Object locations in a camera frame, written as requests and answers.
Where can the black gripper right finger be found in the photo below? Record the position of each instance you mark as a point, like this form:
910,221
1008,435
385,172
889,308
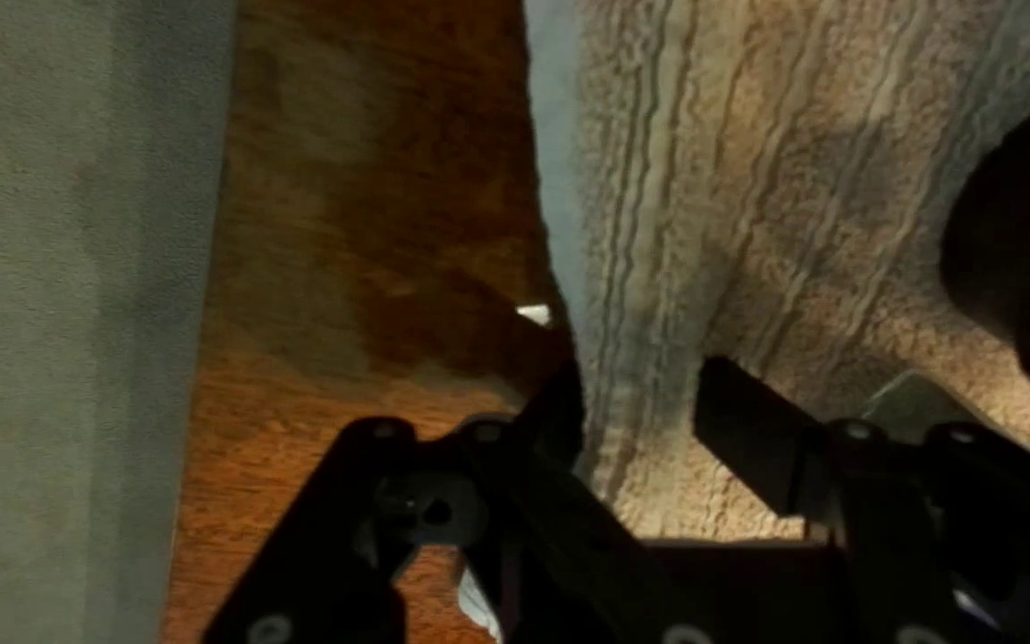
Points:
931,537

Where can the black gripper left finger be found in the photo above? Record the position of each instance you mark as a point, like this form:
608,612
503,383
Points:
337,537

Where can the tan terry towel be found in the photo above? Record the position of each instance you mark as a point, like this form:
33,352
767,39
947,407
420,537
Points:
779,181

